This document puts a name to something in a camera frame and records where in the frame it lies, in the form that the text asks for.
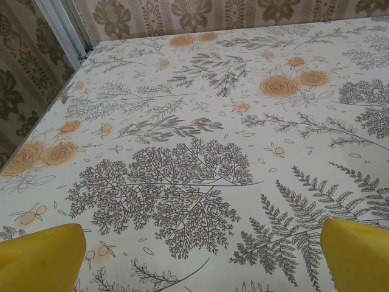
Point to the aluminium frame corner post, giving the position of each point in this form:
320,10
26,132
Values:
64,27

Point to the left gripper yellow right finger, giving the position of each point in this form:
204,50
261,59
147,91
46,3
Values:
358,261

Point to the floral patterned tablecloth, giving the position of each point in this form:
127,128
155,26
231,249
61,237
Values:
194,121

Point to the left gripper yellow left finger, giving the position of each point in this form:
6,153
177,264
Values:
36,261

